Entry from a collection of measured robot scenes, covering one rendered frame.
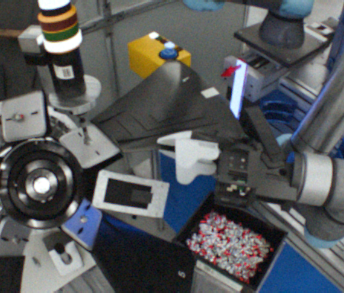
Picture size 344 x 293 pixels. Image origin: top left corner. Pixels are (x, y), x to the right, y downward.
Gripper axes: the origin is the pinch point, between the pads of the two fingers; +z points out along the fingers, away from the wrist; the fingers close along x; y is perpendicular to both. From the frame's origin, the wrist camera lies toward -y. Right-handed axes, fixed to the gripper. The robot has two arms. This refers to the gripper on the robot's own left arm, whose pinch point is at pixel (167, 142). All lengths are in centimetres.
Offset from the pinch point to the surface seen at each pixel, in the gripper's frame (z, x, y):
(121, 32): 38, 36, -74
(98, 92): 8.0, -11.8, 2.6
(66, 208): 10.0, -2.5, 15.1
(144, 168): 35, 126, -67
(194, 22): 15, 48, -105
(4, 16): 26.5, -17.4, -5.9
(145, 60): 15.7, 16.4, -36.5
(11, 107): 22.4, -8.3, 4.3
